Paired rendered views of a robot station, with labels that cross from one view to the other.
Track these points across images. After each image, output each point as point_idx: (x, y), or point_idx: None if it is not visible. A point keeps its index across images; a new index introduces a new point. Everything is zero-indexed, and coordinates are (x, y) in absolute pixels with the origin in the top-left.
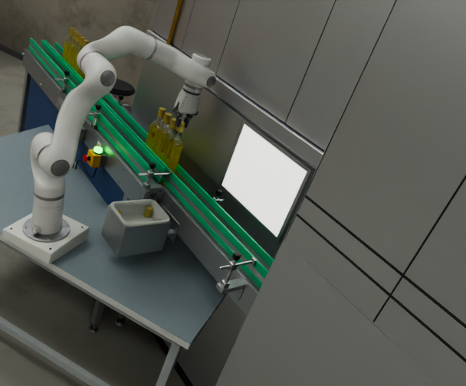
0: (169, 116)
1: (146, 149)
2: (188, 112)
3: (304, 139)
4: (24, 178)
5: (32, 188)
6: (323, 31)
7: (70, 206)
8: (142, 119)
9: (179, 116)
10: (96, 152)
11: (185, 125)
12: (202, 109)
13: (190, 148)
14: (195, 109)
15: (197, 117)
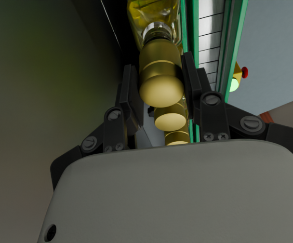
0: (180, 138)
1: (197, 57)
2: (147, 155)
3: None
4: (271, 63)
5: (276, 45)
6: None
7: (255, 6)
8: (148, 147)
9: (223, 107)
10: (235, 79)
11: (134, 73)
12: (29, 193)
13: (85, 51)
14: (78, 215)
15: (63, 149)
